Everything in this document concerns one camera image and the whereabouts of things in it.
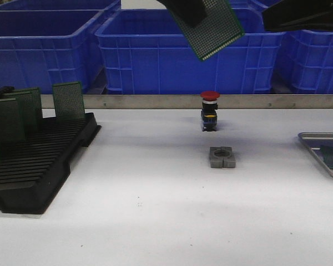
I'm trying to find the grey metal pipe clamp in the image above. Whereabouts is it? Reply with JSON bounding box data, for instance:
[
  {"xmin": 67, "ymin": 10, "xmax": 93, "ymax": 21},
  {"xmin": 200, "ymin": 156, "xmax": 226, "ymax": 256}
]
[{"xmin": 209, "ymin": 146, "xmax": 236, "ymax": 168}]

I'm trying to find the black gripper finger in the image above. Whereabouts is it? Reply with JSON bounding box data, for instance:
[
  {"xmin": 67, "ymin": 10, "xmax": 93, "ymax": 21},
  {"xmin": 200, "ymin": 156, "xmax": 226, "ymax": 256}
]
[
  {"xmin": 159, "ymin": 0, "xmax": 207, "ymax": 28},
  {"xmin": 262, "ymin": 0, "xmax": 333, "ymax": 32}
]

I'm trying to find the green board rear rack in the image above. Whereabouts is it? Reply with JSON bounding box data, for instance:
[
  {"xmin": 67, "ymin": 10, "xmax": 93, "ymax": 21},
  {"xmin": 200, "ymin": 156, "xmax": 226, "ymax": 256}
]
[{"xmin": 52, "ymin": 81, "xmax": 85, "ymax": 122}]

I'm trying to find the black slotted board rack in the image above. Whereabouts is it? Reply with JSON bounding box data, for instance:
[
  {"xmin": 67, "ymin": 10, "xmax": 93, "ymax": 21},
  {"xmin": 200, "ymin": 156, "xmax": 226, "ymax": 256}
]
[{"xmin": 0, "ymin": 112, "xmax": 101, "ymax": 214}]

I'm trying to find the blue crate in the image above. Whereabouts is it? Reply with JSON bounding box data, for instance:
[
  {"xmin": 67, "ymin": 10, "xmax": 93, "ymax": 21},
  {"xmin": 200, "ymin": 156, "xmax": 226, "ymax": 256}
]
[
  {"xmin": 0, "ymin": 0, "xmax": 121, "ymax": 11},
  {"xmin": 0, "ymin": 10, "xmax": 104, "ymax": 94},
  {"xmin": 274, "ymin": 30, "xmax": 333, "ymax": 94},
  {"xmin": 96, "ymin": 8, "xmax": 283, "ymax": 95}
]

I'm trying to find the green board back left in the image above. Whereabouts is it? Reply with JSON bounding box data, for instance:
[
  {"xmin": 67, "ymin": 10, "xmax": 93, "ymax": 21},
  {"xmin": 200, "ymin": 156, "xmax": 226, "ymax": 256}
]
[{"xmin": 3, "ymin": 87, "xmax": 43, "ymax": 134}]

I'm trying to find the blue crate rear left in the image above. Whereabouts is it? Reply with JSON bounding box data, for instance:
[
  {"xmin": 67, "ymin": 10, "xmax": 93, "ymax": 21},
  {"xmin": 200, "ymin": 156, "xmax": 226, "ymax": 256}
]
[{"xmin": 0, "ymin": 0, "xmax": 121, "ymax": 11}]

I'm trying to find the blue crate right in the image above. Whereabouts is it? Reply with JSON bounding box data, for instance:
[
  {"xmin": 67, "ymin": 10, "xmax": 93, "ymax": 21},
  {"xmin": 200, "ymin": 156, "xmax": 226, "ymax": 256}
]
[{"xmin": 274, "ymin": 30, "xmax": 333, "ymax": 94}]

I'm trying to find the blue crate centre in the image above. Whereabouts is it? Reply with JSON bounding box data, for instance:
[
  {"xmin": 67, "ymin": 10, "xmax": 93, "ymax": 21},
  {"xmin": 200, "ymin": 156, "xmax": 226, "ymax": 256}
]
[{"xmin": 96, "ymin": 8, "xmax": 283, "ymax": 95}]

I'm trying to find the silver metal tray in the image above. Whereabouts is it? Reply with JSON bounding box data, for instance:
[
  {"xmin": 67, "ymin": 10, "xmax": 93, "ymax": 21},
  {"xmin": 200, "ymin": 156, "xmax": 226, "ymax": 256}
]
[{"xmin": 297, "ymin": 132, "xmax": 333, "ymax": 178}]

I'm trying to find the red emergency stop button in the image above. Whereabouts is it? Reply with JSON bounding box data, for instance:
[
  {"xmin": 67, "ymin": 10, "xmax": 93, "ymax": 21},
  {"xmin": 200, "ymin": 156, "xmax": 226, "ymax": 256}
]
[{"xmin": 200, "ymin": 91, "xmax": 220, "ymax": 132}]

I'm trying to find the green board middle left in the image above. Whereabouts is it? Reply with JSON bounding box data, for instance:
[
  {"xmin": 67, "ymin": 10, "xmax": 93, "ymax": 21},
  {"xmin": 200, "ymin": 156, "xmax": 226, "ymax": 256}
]
[{"xmin": 0, "ymin": 98, "xmax": 26, "ymax": 144}]

